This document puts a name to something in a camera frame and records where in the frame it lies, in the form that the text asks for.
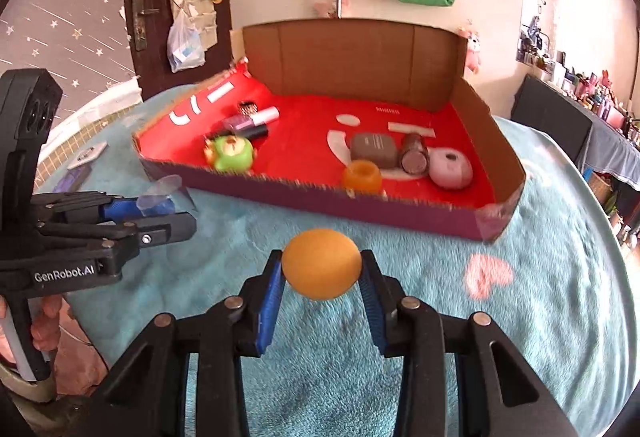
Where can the row of cosmetic bottles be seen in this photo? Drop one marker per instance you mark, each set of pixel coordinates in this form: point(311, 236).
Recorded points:
point(595, 92)

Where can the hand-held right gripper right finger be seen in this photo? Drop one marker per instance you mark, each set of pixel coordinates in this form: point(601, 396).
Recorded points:
point(372, 302)

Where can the clear plastic cup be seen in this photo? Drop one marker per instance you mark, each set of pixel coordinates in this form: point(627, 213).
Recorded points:
point(160, 189)

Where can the clear plastic bag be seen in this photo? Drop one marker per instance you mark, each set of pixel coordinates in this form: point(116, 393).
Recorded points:
point(185, 47)

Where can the white phone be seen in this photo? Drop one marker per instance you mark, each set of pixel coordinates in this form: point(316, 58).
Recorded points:
point(87, 155)

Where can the grey brown case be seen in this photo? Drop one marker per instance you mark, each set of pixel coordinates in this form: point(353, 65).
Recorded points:
point(372, 149)

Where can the cardboard box with red lining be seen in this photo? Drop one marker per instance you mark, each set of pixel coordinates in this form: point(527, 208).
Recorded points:
point(350, 57)

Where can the teal fleece blanket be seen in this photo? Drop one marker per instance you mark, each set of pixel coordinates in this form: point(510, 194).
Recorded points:
point(525, 317)

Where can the small pink pig plush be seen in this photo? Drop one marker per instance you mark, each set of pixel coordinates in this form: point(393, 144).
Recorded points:
point(472, 49)

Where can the glitter bottle with brown cap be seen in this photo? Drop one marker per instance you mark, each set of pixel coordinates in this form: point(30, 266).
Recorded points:
point(415, 159)

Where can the black desk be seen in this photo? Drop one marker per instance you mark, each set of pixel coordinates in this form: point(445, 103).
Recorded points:
point(550, 117)

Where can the pink round device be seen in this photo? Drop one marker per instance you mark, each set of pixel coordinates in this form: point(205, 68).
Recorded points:
point(450, 169)

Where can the black nail polish bottle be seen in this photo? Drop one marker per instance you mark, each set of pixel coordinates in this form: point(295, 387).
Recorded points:
point(250, 133)

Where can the grey blue table cloth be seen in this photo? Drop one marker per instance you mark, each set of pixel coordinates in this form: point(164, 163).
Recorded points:
point(615, 152)

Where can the green and yellow toy figure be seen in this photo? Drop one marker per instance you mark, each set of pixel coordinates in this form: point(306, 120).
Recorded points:
point(232, 157)

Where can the pink nail polish bottle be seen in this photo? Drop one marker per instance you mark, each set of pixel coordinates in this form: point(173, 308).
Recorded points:
point(240, 122)

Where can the amber round jar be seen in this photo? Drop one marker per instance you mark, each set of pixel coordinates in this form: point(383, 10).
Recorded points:
point(361, 177)

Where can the silver studded cup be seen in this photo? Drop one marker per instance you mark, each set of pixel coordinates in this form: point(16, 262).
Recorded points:
point(247, 108)

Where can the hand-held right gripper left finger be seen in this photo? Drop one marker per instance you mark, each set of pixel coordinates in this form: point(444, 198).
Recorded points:
point(270, 302)

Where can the person's left hand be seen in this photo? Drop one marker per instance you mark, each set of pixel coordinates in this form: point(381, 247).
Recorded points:
point(45, 327)

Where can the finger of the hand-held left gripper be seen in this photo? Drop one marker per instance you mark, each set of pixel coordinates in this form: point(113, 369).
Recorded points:
point(165, 228)
point(125, 208)

